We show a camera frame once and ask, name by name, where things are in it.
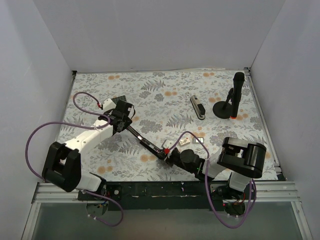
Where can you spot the white staple box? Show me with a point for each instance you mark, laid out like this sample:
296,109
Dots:
184,141

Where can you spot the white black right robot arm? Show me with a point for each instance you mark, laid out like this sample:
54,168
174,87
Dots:
244,158

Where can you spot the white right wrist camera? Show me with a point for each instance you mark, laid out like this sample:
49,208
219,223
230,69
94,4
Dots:
167,144

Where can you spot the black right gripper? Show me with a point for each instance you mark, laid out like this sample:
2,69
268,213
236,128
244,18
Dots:
167,157

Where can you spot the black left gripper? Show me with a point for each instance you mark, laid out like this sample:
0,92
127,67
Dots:
120,124

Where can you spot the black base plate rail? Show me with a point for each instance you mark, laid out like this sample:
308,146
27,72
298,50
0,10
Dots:
173,195

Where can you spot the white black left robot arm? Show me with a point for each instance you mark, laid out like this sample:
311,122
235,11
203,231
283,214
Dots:
63,164

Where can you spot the silver staple strip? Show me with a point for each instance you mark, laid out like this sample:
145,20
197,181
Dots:
198,140

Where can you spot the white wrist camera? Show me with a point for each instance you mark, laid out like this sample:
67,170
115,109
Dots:
167,144
108,104

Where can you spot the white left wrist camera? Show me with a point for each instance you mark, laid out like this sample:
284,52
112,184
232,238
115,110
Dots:
108,104

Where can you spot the dark grey studded baseplate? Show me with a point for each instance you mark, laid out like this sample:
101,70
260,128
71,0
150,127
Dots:
122,98

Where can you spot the floral patterned table mat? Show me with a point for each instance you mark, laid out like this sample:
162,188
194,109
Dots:
163,110

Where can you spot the black microphone on stand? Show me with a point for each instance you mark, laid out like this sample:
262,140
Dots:
229,108

